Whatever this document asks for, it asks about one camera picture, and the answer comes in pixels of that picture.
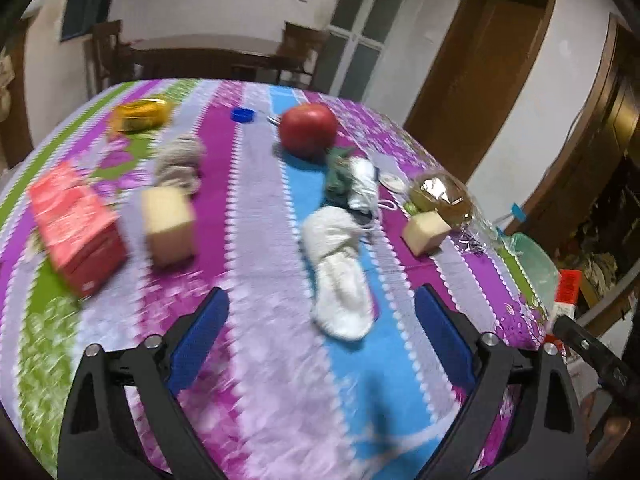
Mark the green cloth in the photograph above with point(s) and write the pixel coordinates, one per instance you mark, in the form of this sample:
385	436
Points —
339	178

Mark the small white round lid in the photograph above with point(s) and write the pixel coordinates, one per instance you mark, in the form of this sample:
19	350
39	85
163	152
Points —
393	183

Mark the white face mask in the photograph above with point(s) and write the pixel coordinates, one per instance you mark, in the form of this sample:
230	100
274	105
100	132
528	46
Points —
363	199

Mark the open dark wooden door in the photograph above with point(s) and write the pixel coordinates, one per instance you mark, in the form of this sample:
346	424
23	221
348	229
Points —
606	131

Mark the wooden chair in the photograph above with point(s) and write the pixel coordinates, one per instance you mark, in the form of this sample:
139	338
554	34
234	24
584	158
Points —
112	58
301	48

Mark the wooden chair left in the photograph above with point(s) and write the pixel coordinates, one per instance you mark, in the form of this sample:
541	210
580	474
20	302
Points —
112	58

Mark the blue bottle cap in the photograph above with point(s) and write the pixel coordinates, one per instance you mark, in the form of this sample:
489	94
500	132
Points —
242	115

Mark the orange sponge block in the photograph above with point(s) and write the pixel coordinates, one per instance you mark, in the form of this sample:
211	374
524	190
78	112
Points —
169	225

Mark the green trash bin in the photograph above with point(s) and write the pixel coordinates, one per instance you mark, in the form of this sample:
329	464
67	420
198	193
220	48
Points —
539	268

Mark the dark wooden dining table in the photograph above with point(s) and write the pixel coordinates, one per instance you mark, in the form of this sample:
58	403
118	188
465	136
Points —
208	57

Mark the yellow sponge block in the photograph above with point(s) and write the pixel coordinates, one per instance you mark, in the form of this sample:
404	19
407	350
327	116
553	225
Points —
424	232

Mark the red cigarette carton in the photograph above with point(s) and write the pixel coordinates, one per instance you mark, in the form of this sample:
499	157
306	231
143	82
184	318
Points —
565	300

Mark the white glass double door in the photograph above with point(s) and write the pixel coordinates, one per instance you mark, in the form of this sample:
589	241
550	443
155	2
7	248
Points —
358	31

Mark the wooden chair right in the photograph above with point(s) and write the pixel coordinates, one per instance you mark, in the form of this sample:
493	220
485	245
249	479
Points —
301	48

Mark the yellow snack packet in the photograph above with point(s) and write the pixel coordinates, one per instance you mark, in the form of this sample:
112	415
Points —
140	115

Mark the bread in clear bag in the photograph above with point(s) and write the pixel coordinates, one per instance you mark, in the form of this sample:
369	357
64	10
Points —
443	193

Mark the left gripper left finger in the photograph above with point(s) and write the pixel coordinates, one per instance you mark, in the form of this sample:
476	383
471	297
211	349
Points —
98	438

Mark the red tissue box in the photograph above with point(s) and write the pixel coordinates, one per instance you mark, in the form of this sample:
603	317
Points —
79	231

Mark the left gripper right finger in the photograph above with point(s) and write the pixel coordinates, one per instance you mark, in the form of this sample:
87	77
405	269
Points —
544	438

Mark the floral purple tablecloth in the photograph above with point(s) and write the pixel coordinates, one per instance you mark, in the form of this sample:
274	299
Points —
275	399

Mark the white sock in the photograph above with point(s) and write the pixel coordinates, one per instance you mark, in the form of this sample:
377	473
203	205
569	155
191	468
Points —
343	306

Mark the red apple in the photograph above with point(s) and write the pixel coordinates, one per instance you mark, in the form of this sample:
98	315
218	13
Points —
308	131

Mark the brown wooden door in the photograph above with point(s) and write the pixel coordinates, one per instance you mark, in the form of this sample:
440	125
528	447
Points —
477	75

